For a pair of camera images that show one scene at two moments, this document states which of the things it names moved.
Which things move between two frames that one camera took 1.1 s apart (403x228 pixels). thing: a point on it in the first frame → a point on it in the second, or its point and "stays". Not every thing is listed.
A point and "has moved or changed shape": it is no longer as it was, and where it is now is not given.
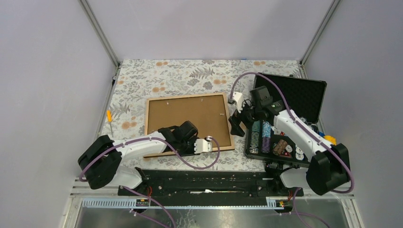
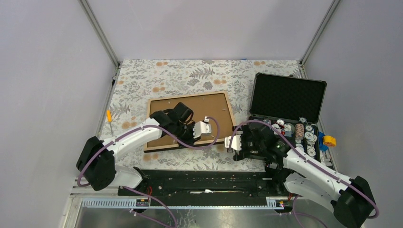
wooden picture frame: [210, 112] has moved or changed shape
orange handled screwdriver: [109, 115] stays
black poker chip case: [305, 96] stays
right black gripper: [235, 120] → [240, 155]
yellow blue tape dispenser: [332, 140] stays
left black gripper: [191, 152] → [190, 140]
